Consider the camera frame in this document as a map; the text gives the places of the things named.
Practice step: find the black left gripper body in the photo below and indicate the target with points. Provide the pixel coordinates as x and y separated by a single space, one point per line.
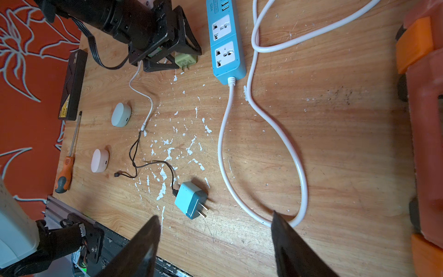
168 35

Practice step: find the mint green earbuds case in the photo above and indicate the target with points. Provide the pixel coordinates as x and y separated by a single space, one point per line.
121 115

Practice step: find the blue power strip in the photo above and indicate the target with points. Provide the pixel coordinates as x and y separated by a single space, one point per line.
228 59

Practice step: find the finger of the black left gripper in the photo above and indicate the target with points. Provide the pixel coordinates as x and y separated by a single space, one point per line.
184 41
149 66

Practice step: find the black flat tool case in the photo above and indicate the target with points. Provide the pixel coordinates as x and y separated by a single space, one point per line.
73 85

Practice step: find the red plastic toolbox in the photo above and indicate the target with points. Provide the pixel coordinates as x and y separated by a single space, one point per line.
419 59

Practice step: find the teal wall charger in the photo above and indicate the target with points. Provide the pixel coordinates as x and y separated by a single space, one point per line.
191 200

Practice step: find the pink earbuds case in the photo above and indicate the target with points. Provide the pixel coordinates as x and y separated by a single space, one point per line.
99 160

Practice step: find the pale green wall charger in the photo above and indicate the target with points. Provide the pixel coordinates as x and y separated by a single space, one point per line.
184 61

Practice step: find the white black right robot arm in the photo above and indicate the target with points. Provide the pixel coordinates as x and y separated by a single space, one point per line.
29 247

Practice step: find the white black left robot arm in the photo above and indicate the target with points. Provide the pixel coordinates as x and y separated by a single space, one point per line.
126 21

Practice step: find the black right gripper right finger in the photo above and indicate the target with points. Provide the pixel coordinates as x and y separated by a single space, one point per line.
294 257

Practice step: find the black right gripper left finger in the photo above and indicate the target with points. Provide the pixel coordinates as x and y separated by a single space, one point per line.
138 258

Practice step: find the orange black screwdriver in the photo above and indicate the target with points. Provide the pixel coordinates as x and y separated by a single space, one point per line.
64 179

